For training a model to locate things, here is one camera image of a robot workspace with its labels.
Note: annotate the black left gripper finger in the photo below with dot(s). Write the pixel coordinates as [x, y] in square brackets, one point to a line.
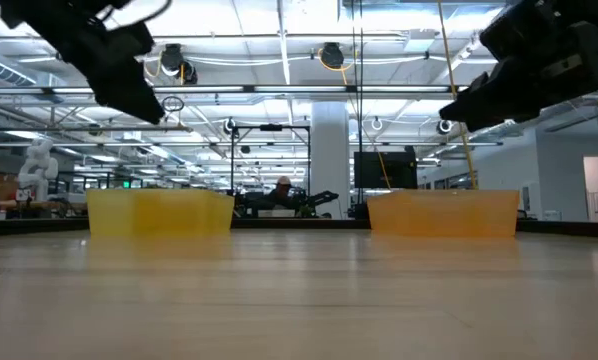
[126, 90]

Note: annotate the white round column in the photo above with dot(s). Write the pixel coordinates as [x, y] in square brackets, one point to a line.
[330, 145]

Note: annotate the translucent orange plastic bin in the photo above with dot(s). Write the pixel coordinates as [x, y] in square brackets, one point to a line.
[444, 212]

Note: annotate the translucent yellow plastic bin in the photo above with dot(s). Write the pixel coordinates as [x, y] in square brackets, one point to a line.
[159, 212]

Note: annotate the person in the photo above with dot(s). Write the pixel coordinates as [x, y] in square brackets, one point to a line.
[283, 187]

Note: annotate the brown cardboard box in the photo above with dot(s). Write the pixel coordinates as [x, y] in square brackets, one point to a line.
[1, 185]

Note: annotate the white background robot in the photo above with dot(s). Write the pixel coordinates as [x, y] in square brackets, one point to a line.
[38, 170]

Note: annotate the black table border strip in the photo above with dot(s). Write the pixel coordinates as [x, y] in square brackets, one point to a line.
[29, 226]

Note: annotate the black background robot arm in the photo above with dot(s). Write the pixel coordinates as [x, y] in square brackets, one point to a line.
[259, 202]

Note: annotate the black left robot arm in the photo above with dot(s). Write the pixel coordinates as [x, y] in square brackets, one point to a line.
[14, 10]

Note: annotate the green plant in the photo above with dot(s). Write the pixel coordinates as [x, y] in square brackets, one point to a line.
[306, 207]

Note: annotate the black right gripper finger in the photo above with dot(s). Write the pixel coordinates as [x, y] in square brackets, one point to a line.
[488, 82]
[489, 110]

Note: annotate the small black ceiling reel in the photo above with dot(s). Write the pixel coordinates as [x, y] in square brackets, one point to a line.
[229, 125]
[444, 127]

